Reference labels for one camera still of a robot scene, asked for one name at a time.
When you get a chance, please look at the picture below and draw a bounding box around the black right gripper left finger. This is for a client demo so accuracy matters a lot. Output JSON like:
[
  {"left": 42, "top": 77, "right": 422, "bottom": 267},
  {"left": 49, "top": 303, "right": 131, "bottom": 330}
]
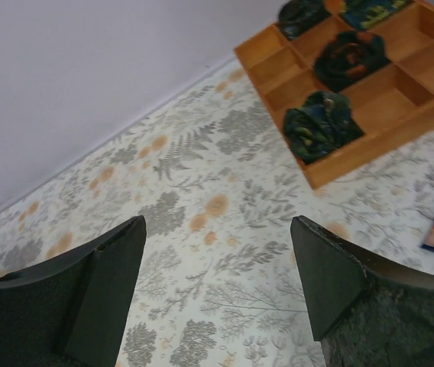
[{"left": 0, "top": 216, "right": 147, "bottom": 366}]

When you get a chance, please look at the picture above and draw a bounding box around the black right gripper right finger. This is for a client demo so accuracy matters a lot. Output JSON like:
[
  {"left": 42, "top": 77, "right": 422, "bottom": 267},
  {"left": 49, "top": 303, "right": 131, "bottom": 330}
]
[{"left": 290, "top": 216, "right": 434, "bottom": 366}]

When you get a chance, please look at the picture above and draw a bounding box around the dark rosette bottom left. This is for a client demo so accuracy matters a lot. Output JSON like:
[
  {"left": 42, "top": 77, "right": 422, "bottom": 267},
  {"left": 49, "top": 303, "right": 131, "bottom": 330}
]
[{"left": 283, "top": 90, "right": 364, "bottom": 165}]

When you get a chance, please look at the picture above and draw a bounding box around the wooden compartment tray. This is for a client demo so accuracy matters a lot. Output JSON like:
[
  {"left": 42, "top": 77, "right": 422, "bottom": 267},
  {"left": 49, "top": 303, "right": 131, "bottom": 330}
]
[{"left": 235, "top": 1, "right": 434, "bottom": 188}]

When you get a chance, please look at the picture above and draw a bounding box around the dark rosette centre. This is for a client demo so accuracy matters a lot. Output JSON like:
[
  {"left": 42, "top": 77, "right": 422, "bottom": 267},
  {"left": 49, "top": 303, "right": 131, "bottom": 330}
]
[{"left": 313, "top": 31, "right": 390, "bottom": 93}]

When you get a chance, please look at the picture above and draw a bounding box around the dark rosette right green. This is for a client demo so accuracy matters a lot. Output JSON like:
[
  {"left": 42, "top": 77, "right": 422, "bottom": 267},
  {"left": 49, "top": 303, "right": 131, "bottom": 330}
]
[{"left": 338, "top": 0, "right": 412, "bottom": 31}]

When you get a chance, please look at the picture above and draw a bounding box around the dark rosette top left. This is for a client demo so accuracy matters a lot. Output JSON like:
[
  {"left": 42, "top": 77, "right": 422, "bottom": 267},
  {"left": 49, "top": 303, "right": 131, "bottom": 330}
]
[{"left": 277, "top": 0, "right": 331, "bottom": 41}]

